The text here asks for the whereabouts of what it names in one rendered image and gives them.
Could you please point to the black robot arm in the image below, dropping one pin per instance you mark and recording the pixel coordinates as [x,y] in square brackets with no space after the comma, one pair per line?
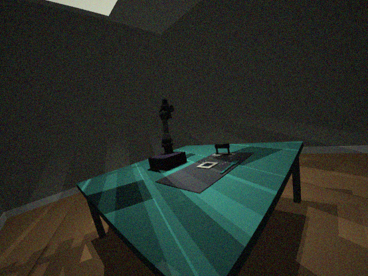
[166,139]

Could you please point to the dark grey flat mat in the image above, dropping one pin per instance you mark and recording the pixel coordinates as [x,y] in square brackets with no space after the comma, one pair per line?
[196,179]

